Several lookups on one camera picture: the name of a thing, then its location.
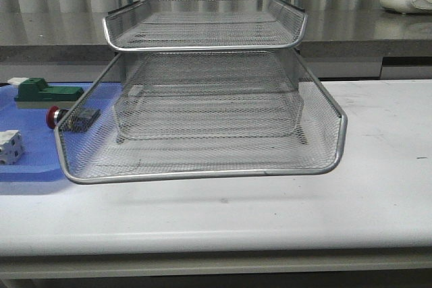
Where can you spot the grey stone counter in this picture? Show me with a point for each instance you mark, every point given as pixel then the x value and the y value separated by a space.
pixel 398 39

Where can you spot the silver mesh tray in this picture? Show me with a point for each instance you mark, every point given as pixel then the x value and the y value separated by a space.
pixel 204 25
pixel 317 149
pixel 151 116

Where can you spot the blue plastic tray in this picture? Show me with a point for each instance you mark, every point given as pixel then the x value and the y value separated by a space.
pixel 86 157

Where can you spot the white circuit breaker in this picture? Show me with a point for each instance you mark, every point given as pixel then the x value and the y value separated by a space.
pixel 11 147

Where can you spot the green terminal block module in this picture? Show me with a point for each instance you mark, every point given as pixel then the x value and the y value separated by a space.
pixel 36 93

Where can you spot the silver mesh rack frame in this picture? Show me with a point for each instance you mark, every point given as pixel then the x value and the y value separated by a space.
pixel 210 72

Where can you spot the red emergency stop button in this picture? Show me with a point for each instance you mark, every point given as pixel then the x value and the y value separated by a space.
pixel 80 121

